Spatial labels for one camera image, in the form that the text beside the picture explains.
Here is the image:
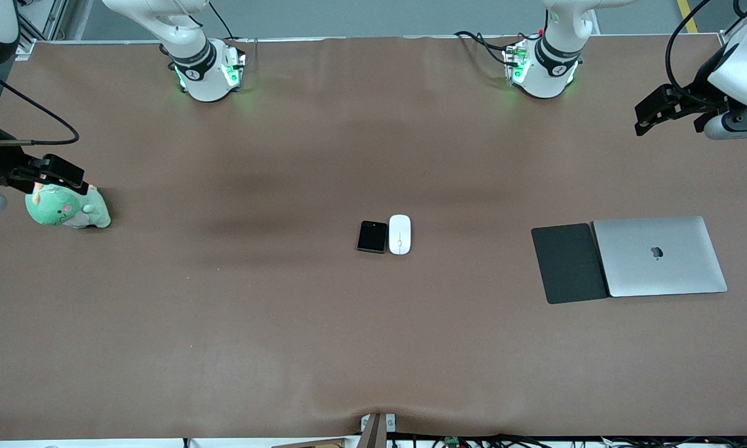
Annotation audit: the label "white computer mouse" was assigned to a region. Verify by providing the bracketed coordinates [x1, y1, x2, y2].
[389, 214, 412, 256]

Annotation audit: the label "black flip phone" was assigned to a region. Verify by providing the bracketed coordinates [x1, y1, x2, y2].
[357, 220, 388, 254]

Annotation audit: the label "dark grey mouse pad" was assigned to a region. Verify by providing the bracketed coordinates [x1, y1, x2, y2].
[531, 223, 610, 305]

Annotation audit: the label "green dinosaur plush toy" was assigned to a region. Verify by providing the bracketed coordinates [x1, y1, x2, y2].
[25, 182, 111, 230]

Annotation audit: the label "silver closed laptop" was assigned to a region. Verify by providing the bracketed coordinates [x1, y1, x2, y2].
[593, 216, 728, 298]

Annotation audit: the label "brown table mat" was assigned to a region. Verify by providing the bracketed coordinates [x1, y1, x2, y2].
[0, 34, 747, 440]

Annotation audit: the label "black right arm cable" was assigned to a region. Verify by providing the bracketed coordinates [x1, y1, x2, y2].
[0, 62, 80, 146]

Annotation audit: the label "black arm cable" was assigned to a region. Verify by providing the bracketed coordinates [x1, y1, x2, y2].
[0, 62, 80, 146]
[666, 0, 731, 106]

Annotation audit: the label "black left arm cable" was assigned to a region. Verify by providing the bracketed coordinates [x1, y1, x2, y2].
[666, 0, 731, 106]

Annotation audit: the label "aluminium frame profile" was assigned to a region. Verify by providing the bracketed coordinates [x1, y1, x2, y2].
[16, 0, 69, 60]

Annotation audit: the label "black left arm base cables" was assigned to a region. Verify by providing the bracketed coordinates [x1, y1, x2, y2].
[454, 30, 512, 68]

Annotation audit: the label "thin black right base cable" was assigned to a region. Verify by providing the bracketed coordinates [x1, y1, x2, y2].
[208, 0, 236, 41]

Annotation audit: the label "camera post bracket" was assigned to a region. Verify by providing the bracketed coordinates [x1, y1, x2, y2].
[360, 413, 397, 448]

